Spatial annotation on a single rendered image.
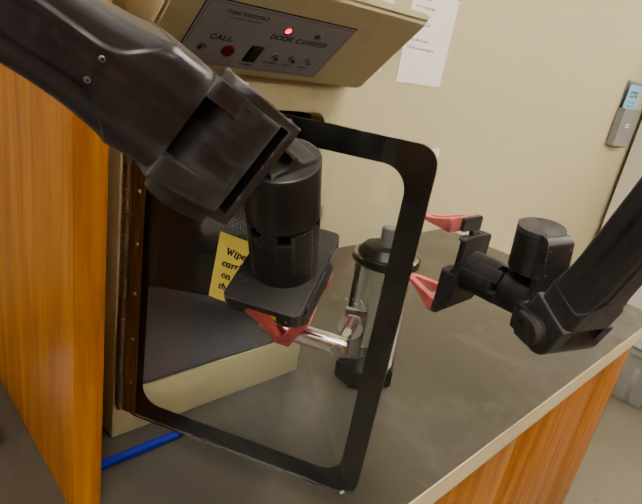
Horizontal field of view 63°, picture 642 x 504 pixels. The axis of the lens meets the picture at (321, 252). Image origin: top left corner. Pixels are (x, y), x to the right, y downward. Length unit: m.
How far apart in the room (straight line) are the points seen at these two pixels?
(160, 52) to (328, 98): 0.49
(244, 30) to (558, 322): 0.45
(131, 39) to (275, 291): 0.22
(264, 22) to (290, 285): 0.27
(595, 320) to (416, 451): 0.33
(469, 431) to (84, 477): 0.55
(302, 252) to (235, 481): 0.39
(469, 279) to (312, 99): 0.32
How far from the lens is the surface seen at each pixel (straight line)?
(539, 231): 0.68
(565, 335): 0.64
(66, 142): 0.49
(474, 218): 0.76
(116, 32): 0.27
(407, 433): 0.85
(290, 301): 0.41
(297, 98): 0.71
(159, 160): 0.30
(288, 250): 0.39
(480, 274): 0.73
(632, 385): 3.24
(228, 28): 0.55
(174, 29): 0.54
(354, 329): 0.52
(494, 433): 0.92
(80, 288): 0.53
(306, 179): 0.35
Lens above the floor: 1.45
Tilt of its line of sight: 21 degrees down
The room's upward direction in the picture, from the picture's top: 10 degrees clockwise
